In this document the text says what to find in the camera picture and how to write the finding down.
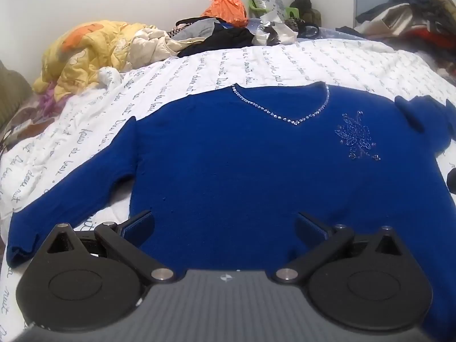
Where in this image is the purple cloth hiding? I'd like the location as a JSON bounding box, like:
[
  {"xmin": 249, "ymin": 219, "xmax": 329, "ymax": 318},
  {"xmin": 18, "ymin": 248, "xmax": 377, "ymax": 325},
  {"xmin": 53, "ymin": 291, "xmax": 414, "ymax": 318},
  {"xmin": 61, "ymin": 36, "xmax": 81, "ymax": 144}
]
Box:
[{"xmin": 34, "ymin": 91, "xmax": 63, "ymax": 115}]

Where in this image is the crumpled silver plastic wrap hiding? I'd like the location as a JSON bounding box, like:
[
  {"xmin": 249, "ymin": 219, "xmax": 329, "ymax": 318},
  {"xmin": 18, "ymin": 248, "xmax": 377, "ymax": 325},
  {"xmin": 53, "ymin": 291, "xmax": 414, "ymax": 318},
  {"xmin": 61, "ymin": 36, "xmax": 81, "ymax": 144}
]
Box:
[{"xmin": 249, "ymin": 11, "xmax": 298, "ymax": 47}]

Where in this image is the cream cloth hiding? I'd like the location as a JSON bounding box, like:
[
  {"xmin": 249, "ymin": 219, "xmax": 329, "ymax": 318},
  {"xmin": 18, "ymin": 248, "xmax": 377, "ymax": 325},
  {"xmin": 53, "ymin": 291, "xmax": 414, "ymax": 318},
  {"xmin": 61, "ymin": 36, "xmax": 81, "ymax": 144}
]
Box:
[{"xmin": 130, "ymin": 27, "xmax": 200, "ymax": 65}]

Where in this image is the orange plastic bag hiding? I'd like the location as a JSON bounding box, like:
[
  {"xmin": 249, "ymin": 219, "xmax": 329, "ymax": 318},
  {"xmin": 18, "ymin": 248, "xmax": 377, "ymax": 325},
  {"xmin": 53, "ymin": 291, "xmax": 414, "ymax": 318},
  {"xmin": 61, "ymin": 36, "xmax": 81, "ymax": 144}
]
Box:
[{"xmin": 200, "ymin": 0, "xmax": 249, "ymax": 28}]

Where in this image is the grey framed panel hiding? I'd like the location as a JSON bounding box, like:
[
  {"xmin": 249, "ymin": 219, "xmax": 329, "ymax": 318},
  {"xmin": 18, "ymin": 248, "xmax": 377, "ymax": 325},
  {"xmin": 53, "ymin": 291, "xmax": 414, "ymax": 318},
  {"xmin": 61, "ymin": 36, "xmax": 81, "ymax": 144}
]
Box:
[{"xmin": 353, "ymin": 0, "xmax": 403, "ymax": 29}]

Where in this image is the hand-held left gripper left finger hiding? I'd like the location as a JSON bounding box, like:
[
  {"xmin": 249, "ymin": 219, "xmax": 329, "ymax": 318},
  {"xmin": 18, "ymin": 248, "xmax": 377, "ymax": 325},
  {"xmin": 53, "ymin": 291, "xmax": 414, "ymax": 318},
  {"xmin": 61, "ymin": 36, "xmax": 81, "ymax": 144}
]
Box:
[{"xmin": 34, "ymin": 210, "xmax": 176, "ymax": 285}]

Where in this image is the pile of mixed clothes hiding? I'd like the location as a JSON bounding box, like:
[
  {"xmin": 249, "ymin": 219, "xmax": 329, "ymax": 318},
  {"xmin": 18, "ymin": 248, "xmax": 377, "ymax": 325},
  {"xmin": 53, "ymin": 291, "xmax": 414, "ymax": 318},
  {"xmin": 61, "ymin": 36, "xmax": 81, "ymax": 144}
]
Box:
[{"xmin": 337, "ymin": 0, "xmax": 456, "ymax": 86}]

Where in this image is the grey garment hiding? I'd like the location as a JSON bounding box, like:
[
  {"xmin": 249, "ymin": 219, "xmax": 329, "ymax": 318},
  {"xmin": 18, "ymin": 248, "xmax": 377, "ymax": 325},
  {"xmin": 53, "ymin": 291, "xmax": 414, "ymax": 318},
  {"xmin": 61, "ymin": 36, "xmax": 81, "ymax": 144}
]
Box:
[{"xmin": 171, "ymin": 18, "xmax": 218, "ymax": 41}]

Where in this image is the green plastic stool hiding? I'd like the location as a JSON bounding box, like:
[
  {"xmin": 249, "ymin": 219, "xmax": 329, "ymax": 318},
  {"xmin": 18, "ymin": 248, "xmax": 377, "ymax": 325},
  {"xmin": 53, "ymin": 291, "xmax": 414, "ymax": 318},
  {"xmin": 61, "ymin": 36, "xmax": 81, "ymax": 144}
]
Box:
[{"xmin": 248, "ymin": 0, "xmax": 300, "ymax": 20}]

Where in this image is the white script-printed bed quilt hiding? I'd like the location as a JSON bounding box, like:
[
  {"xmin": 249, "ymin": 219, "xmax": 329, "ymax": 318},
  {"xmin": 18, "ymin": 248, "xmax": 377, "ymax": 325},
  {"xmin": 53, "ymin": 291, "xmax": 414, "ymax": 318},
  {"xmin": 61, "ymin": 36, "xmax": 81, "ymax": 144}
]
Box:
[{"xmin": 0, "ymin": 37, "xmax": 456, "ymax": 342}]

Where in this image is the yellow quilted blanket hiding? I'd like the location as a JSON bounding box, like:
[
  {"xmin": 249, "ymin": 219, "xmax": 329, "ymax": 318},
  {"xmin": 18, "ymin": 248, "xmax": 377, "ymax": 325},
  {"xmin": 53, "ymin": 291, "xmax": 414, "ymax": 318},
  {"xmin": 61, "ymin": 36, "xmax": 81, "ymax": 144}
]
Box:
[{"xmin": 34, "ymin": 19, "xmax": 172, "ymax": 102}]

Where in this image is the olive green bag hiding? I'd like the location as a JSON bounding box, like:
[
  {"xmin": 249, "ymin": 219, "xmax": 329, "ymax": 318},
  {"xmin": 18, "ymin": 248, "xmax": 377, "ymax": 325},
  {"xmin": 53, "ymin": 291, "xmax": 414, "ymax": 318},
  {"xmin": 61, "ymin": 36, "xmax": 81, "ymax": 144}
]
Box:
[{"xmin": 290, "ymin": 0, "xmax": 321, "ymax": 25}]

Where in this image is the blue knit sweater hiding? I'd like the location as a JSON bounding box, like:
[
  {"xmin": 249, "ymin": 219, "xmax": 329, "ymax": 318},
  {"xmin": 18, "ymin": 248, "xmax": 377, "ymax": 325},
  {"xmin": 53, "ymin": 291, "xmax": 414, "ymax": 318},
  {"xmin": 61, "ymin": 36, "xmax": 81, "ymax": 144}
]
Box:
[{"xmin": 6, "ymin": 82, "xmax": 456, "ymax": 342}]

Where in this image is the olive cushion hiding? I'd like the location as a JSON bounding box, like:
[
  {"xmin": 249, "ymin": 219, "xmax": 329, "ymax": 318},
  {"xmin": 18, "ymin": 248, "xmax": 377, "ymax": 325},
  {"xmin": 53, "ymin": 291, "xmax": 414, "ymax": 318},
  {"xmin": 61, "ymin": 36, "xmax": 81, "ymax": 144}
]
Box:
[{"xmin": 0, "ymin": 60, "xmax": 34, "ymax": 129}]

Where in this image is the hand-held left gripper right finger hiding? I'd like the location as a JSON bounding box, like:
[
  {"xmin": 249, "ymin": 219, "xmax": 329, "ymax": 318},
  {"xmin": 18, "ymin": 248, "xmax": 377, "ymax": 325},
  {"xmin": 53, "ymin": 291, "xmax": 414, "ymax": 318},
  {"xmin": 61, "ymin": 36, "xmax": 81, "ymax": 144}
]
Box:
[{"xmin": 274, "ymin": 212, "xmax": 414, "ymax": 286}]

